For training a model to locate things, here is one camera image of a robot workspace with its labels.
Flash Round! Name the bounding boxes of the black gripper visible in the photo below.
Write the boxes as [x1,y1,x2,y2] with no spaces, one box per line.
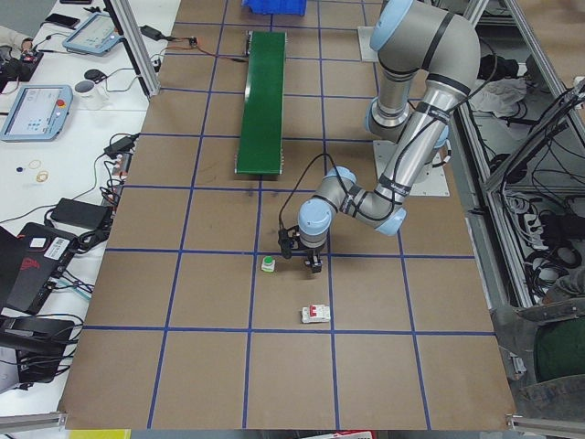
[297,240,324,273]

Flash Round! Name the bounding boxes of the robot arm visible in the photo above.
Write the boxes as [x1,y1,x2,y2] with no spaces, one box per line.
[278,1,481,273]

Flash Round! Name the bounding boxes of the white red circuit breaker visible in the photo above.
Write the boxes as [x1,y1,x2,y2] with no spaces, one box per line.
[301,304,331,325]

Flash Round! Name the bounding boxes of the green conveyor belt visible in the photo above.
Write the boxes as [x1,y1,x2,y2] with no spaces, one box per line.
[235,31,286,175]

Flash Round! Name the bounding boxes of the black power adapter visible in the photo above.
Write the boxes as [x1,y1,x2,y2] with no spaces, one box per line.
[50,198,112,230]

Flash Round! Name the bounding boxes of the blue plastic bin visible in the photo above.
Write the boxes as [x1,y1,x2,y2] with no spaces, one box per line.
[241,0,307,16]

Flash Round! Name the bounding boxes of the white mug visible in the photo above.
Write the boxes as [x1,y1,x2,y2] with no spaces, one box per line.
[74,80,109,111]

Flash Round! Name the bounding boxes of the black laptop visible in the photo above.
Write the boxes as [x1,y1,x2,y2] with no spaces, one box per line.
[1,222,79,315]

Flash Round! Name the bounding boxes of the teach pendant tablet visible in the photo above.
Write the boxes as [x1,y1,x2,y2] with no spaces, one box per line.
[1,85,73,142]
[62,13,122,56]

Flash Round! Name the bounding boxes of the green push button switch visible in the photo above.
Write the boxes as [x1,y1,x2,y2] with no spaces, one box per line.
[261,255,275,273]

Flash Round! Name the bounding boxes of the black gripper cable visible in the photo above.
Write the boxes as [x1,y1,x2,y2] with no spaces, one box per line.
[277,153,335,234]

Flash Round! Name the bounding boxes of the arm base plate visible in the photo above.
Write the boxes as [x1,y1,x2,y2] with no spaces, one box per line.
[357,27,378,62]
[372,139,452,198]

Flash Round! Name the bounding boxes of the red black power cable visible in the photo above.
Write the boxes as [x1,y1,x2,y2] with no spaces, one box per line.
[165,38,250,64]

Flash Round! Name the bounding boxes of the aluminium frame post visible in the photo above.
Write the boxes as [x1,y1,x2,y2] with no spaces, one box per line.
[104,0,161,99]

